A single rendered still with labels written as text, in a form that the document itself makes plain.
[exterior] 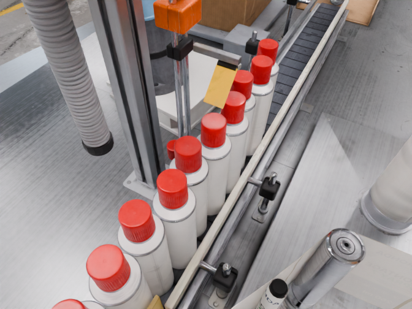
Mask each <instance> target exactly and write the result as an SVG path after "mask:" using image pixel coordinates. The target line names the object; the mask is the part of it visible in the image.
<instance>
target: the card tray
mask: <svg viewBox="0 0 412 309"><path fill-rule="evenodd" d="M322 2H323V3H326V4H330V5H333V4H332V3H331V2H330V0H318V1H317V2H316V4H317V3H322ZM378 2H379V0H349V3H348V5H347V6H346V9H347V10H349V13H348V16H347V18H346V21H350V22H353V23H357V24H360V25H365V26H368V25H369V23H370V21H371V19H372V16H373V14H374V12H375V9H376V7H377V5H378ZM316 4H315V5H316ZM307 5H308V4H304V3H301V2H298V3H297V5H296V9H300V10H304V9H305V8H306V6H307ZM315 5H314V6H313V8H314V7H315ZM313 8H312V9H311V10H310V12H311V11H312V10H313Z"/></svg>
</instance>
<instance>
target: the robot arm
mask: <svg viewBox="0 0 412 309"><path fill-rule="evenodd" d="M155 1H157V0H142V6H143V14H144V19H145V27H146V32H147V41H148V49H149V54H150V62H151V70H152V75H153V83H154V91H155V96H161V95H165V94H169V93H171V92H173V91H175V84H174V69H173V60H172V59H171V58H168V57H167V49H166V46H167V45H168V44H169V43H170V42H171V36H170V31H169V30H166V29H162V28H159V27H157V26H156V25H155V15H154V9H153V3H154V2H155ZM180 72H181V86H183V73H182V61H180Z"/></svg>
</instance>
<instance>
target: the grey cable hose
mask: <svg viewBox="0 0 412 309"><path fill-rule="evenodd" d="M21 1H22V2H23V5H24V7H25V8H26V12H27V14H28V17H29V19H30V20H31V23H32V25H33V28H34V30H35V32H36V35H37V37H38V40H39V42H40V44H41V47H42V48H43V51H44V53H45V56H46V58H47V60H48V62H49V65H50V67H51V69H52V72H53V74H54V76H55V79H56V81H57V83H58V85H59V88H60V90H61V92H62V94H63V97H64V99H65V101H66V104H67V106H68V108H69V110H70V113H71V115H72V117H73V119H74V122H75V124H76V127H77V129H78V131H79V133H80V135H81V138H82V145H83V147H84V149H85V150H86V151H87V152H88V153H89V154H90V155H93V156H102V155H105V154H107V153H108V152H110V151H111V149H112V148H113V144H114V141H113V135H112V133H111V132H110V131H109V128H108V126H107V123H106V120H105V116H104V113H103V111H102V107H101V104H100V102H99V98H98V96H97V92H96V89H95V86H94V83H93V79H92V77H91V74H90V70H89V69H88V65H87V62H86V59H85V56H84V52H83V50H82V46H81V43H80V41H79V37H78V35H77V31H76V28H75V25H74V21H73V19H72V15H71V12H70V9H69V7H68V3H67V1H66V0H21Z"/></svg>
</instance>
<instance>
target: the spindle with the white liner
mask: <svg viewBox="0 0 412 309"><path fill-rule="evenodd" d="M360 204H361V208H362V211H363V213H364V215H365V216H366V218H367V219H368V220H369V221H370V222H371V223H372V224H373V225H374V226H376V227H377V228H379V229H381V230H383V231H386V232H389V233H393V234H402V233H405V232H408V231H409V230H410V229H411V228H412V135H411V137H410V138H409V139H408V140H407V141H406V142H405V144H404V145H403V147H402V148H401V149H400V151H399V152H398V153H397V155H396V156H395V157H394V158H393V160H392V161H391V162H390V163H389V165H388V166H387V167H386V169H385V170H384V172H383V173H382V174H381V175H380V176H379V177H378V179H377V181H376V182H374V183H373V184H372V185H371V187H370V189H369V190H368V191H366V192H365V193H364V195H363V196H362V199H361V202H360Z"/></svg>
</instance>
